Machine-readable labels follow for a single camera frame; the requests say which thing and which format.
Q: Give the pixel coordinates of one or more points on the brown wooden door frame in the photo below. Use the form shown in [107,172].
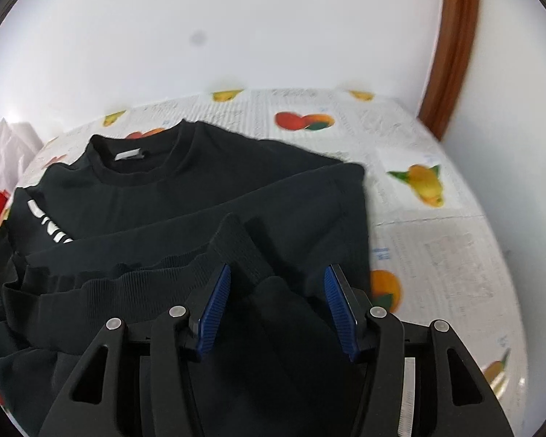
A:
[455,54]

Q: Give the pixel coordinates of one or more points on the white plastic bag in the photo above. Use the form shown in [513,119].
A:
[13,150]

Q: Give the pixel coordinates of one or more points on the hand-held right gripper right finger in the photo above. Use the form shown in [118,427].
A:
[341,314]

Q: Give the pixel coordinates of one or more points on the black sweatshirt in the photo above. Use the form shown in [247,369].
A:
[173,218]

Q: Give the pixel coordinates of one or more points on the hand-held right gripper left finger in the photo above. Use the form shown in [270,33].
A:
[214,312]

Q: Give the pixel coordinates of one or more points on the fruit print bed sheet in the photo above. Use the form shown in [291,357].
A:
[437,246]

